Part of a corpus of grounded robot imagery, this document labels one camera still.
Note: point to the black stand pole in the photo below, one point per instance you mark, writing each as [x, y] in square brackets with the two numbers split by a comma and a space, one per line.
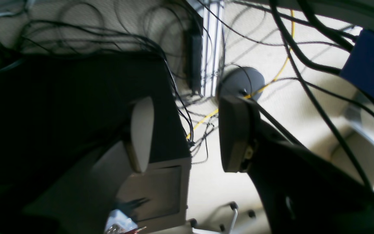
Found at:
[272, 120]

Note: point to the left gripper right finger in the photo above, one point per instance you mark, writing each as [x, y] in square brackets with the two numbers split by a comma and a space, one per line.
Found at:
[301, 193]

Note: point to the aluminium frame rail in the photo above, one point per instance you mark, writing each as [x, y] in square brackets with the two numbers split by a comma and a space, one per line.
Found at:
[206, 16]

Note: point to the black computer tower case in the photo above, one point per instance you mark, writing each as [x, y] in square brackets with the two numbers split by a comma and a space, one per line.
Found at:
[54, 111]

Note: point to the round grey stand base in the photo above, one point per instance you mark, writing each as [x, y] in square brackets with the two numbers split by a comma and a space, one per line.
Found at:
[239, 78]

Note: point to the clear plastic bin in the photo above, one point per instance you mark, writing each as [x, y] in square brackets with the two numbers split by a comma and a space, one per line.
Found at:
[119, 223]

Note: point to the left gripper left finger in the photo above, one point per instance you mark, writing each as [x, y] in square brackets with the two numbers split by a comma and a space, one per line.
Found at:
[80, 201]

